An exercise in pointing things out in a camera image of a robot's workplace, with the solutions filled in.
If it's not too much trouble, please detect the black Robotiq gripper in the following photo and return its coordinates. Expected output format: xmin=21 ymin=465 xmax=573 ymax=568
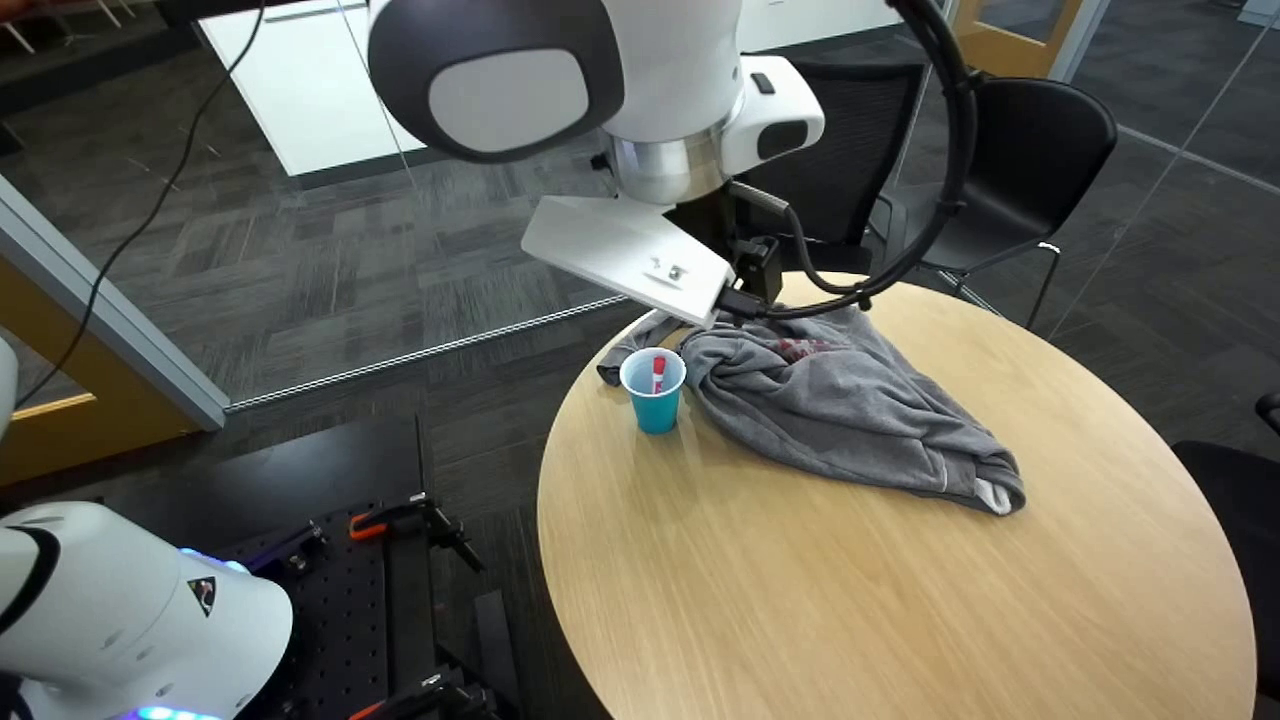
xmin=674 ymin=176 xmax=810 ymax=322

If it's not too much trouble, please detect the blue plastic cup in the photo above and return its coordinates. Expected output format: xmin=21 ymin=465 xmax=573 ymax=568
xmin=615 ymin=346 xmax=691 ymax=439

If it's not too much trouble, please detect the black mesh office chair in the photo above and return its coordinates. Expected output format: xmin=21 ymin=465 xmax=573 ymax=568
xmin=718 ymin=53 xmax=931 ymax=292

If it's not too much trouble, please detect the grey sweatshirt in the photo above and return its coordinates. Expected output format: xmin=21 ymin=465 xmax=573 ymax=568
xmin=593 ymin=295 xmax=1032 ymax=519

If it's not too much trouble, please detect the black plastic chair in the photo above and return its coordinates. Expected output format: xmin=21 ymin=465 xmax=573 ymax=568
xmin=894 ymin=76 xmax=1120 ymax=333

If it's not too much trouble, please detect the wooden door with window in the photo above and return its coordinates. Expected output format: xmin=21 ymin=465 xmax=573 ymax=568
xmin=943 ymin=0 xmax=1113 ymax=85

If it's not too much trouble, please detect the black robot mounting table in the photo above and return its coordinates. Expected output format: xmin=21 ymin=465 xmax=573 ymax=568
xmin=198 ymin=418 xmax=537 ymax=720

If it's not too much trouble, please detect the black toggle clamp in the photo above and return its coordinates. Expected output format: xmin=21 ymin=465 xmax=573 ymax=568
xmin=242 ymin=519 xmax=334 ymax=581

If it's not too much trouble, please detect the yellow wooden panel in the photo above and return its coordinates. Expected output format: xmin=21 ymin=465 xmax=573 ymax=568
xmin=0 ymin=256 xmax=206 ymax=493

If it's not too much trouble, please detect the white wrist camera mount plate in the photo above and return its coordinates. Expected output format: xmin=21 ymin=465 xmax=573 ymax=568
xmin=518 ymin=192 xmax=740 ymax=333

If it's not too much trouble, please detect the orange-handled black clamp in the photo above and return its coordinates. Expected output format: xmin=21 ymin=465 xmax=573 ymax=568
xmin=348 ymin=656 xmax=503 ymax=720
xmin=341 ymin=490 xmax=490 ymax=575

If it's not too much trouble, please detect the thin black hanging cable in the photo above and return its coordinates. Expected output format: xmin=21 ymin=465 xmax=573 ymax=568
xmin=12 ymin=0 xmax=273 ymax=412

